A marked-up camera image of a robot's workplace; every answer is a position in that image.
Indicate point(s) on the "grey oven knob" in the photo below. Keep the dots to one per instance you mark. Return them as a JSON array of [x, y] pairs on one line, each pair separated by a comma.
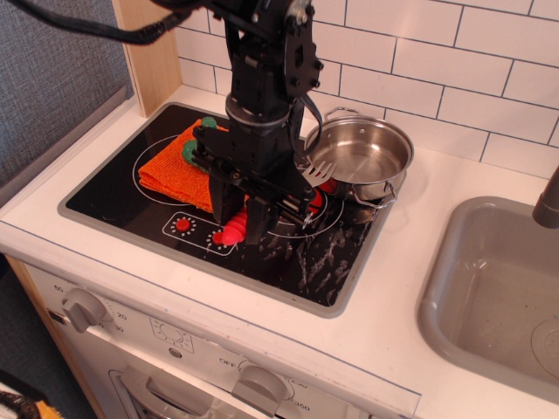
[[260, 389], [83, 309]]

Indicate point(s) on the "grey faucet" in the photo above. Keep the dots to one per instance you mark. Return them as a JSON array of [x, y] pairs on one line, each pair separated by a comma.
[[546, 210]]

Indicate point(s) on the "black toy stovetop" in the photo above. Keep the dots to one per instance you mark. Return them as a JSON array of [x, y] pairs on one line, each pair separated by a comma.
[[283, 239]]

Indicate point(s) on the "grey right oven knob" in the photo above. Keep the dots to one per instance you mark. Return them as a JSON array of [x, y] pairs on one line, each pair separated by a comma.
[[260, 389]]

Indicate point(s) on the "stainless steel pot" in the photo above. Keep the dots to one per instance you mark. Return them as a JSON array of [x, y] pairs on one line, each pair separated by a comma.
[[370, 156]]

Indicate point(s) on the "white toy oven front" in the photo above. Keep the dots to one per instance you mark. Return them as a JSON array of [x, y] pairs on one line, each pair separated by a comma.
[[132, 365]]

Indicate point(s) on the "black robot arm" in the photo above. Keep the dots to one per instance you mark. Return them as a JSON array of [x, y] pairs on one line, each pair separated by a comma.
[[274, 66]]

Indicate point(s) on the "orange woven cloth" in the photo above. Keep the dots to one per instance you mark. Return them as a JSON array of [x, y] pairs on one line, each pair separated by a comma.
[[169, 174]]

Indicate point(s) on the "wooden side post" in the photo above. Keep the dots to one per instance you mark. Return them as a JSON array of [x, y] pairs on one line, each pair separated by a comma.
[[154, 69]]

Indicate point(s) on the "orange yellow fuzzy object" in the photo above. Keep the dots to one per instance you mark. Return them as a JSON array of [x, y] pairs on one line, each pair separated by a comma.
[[24, 407]]

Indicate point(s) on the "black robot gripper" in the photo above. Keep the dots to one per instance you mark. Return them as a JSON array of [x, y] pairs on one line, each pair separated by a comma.
[[255, 158]]

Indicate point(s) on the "grey left oven knob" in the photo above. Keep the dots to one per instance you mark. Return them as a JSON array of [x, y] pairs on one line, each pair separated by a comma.
[[83, 309]]

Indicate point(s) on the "grey sink basin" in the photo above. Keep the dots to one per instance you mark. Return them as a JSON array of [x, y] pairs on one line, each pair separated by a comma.
[[490, 304]]

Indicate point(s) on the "green toy broccoli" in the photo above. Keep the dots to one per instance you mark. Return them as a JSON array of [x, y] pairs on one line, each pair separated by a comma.
[[190, 145]]

